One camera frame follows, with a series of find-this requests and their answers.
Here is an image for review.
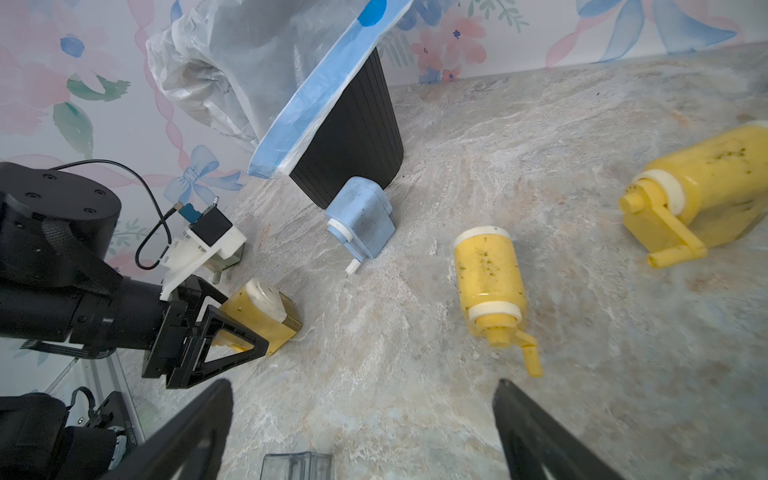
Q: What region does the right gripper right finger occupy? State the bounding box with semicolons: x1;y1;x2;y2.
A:
492;379;622;480

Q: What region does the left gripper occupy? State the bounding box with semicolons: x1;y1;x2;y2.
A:
141;275;270;390

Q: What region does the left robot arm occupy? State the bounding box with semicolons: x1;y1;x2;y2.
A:
1;162;268;479

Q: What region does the black trash bin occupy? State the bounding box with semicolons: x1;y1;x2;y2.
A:
290;51;404;209

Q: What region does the yellow pencil sharpener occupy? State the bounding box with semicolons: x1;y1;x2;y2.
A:
619;120;767;269
219;278;302;356
453;226;543;378

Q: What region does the clear sharpener shavings tray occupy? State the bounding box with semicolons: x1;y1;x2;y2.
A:
260;451;333;480

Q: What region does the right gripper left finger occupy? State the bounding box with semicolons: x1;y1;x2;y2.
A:
103;380;234;479

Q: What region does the blue pencil sharpener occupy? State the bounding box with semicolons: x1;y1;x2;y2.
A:
325;176;396;275

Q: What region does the green pencil sharpener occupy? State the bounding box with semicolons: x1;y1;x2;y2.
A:
203;245;245;285

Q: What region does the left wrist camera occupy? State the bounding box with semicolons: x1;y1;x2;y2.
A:
160;201;246;301

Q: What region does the clear trash bag blue band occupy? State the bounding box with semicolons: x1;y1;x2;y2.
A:
146;0;411;179

